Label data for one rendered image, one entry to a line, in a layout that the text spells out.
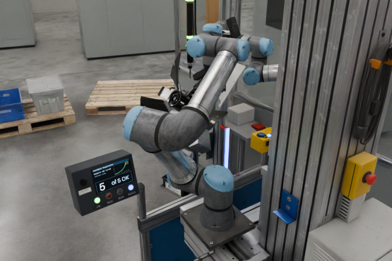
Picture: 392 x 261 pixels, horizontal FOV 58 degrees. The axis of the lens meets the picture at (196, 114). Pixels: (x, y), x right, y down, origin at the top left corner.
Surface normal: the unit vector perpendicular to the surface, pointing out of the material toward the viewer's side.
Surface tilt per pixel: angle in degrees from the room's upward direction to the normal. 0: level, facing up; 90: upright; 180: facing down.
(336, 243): 0
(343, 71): 90
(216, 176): 7
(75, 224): 0
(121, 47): 90
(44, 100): 95
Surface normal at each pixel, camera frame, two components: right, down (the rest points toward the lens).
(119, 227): 0.00, -0.91
